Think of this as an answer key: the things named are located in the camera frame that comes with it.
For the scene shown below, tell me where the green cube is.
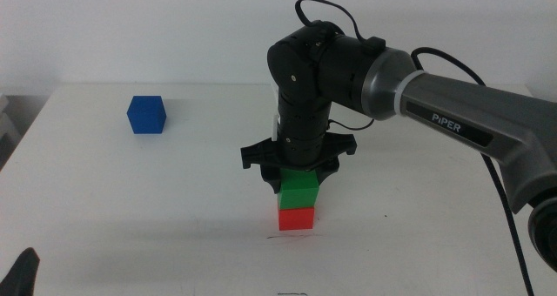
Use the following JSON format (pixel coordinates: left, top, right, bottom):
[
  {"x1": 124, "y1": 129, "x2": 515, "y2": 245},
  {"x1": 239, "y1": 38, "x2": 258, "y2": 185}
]
[{"x1": 277, "y1": 167, "x2": 320, "y2": 211}]

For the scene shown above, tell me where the red cube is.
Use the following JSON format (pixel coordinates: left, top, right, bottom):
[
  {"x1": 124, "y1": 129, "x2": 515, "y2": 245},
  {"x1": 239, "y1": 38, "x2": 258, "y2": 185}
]
[{"x1": 278, "y1": 205, "x2": 316, "y2": 232}]

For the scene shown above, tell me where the blue cube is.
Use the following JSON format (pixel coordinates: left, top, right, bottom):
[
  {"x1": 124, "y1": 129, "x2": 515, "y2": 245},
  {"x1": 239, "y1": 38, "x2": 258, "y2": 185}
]
[{"x1": 126, "y1": 95, "x2": 167, "y2": 135}]

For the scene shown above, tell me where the thin short black cable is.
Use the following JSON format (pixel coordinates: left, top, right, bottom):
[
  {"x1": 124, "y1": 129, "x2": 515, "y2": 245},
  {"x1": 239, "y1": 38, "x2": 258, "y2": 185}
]
[{"x1": 327, "y1": 118, "x2": 375, "y2": 132}]

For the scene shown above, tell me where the long black cable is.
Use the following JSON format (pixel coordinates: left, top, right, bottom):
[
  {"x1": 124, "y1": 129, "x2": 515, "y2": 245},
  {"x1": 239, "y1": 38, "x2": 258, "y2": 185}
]
[{"x1": 294, "y1": 0, "x2": 535, "y2": 296}]

